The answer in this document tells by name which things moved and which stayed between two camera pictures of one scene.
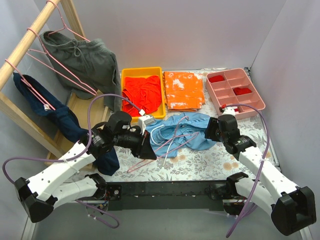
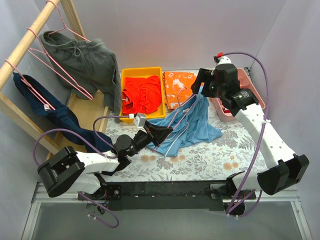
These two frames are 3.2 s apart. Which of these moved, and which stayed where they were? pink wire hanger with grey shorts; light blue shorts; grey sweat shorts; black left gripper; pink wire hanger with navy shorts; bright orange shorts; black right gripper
Moved: black right gripper; black left gripper; light blue shorts
Stayed: bright orange shorts; grey sweat shorts; pink wire hanger with grey shorts; pink wire hanger with navy shorts
